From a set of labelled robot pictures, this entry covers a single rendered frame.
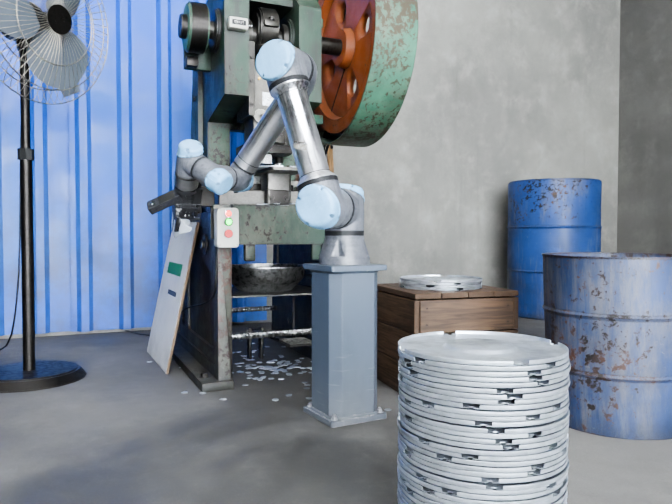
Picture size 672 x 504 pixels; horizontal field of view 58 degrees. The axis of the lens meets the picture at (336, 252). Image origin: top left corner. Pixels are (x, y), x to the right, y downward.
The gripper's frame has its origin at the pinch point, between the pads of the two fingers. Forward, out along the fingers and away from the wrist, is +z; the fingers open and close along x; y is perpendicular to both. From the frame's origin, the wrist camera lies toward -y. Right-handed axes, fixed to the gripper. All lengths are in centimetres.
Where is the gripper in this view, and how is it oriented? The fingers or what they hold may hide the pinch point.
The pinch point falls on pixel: (173, 234)
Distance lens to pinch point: 210.2
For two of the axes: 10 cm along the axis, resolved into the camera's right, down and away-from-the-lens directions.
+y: 9.1, -0.3, 4.1
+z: -2.5, 7.4, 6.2
